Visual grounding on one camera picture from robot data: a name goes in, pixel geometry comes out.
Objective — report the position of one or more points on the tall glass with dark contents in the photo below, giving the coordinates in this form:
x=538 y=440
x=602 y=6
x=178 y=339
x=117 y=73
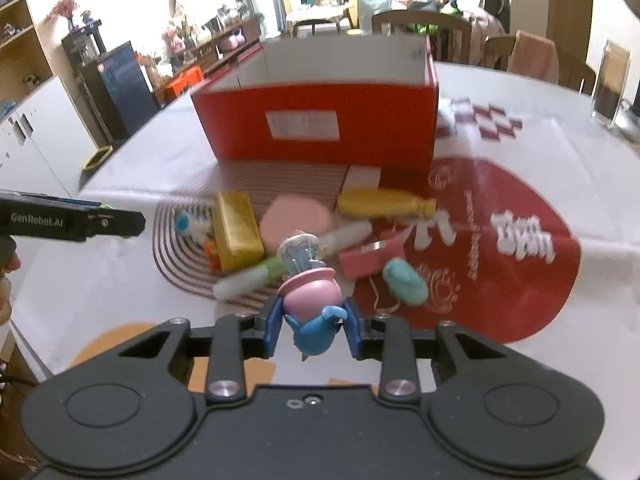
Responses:
x=610 y=95

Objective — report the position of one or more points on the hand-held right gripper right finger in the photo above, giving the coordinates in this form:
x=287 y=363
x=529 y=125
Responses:
x=352 y=332

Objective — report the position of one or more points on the yellow plastic bottle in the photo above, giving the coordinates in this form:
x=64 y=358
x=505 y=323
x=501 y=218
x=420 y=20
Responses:
x=380 y=202

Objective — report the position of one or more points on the yellow-green floor tray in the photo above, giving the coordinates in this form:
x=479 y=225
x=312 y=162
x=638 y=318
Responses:
x=97 y=157

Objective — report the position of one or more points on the wooden tv console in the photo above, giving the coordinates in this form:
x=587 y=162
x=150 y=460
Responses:
x=210 y=50

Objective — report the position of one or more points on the person's left hand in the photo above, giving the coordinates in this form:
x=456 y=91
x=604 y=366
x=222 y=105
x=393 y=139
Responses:
x=5 y=300

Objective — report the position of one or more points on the pink towel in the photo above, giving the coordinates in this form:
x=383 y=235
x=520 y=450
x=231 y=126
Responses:
x=532 y=57

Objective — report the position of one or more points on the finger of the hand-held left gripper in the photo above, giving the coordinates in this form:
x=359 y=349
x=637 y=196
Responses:
x=117 y=224

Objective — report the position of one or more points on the pink round disc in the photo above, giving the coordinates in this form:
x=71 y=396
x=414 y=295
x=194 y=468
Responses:
x=295 y=220

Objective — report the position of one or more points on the black mini fridge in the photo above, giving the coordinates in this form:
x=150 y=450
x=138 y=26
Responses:
x=125 y=95

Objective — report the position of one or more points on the yellow rectangular box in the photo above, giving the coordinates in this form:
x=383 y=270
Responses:
x=237 y=230

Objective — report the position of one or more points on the pale pink garment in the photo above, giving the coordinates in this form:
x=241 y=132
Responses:
x=487 y=27

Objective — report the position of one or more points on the wooden wall shelf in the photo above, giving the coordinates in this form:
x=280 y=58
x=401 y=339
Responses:
x=37 y=42

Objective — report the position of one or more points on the pink flower bouquet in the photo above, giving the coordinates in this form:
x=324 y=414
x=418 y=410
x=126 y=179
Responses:
x=65 y=7

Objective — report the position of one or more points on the white cabinet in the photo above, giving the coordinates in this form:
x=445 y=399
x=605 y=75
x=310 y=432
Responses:
x=45 y=135

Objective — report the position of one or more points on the wooden slatted dining chair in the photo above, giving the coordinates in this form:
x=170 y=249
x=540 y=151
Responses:
x=400 y=16

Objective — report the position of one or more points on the wooden coffee table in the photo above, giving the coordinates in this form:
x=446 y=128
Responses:
x=320 y=11

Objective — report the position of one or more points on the teal oval toy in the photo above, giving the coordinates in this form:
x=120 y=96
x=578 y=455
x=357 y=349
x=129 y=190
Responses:
x=405 y=280

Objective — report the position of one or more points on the small orange object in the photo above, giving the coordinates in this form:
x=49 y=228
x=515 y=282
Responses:
x=212 y=255

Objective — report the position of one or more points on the blue and white small toy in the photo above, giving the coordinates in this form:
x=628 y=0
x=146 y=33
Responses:
x=192 y=224

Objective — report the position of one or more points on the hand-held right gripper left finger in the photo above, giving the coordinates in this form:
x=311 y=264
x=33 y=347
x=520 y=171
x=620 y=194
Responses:
x=275 y=327

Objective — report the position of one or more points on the pink and blue toy figurine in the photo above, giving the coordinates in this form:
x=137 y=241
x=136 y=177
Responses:
x=310 y=295

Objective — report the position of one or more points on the wooden chair with towel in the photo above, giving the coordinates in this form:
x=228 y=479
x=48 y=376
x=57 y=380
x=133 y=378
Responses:
x=575 y=72

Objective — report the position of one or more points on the white and green tube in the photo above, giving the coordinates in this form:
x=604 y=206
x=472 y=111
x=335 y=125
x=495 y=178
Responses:
x=240 y=282

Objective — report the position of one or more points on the pink binder clip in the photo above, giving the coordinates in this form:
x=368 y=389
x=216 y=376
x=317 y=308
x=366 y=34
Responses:
x=372 y=257

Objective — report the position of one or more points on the orange printed box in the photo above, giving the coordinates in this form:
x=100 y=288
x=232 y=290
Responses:
x=185 y=82

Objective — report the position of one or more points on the black coffee machine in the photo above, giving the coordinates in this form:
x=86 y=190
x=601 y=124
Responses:
x=85 y=40

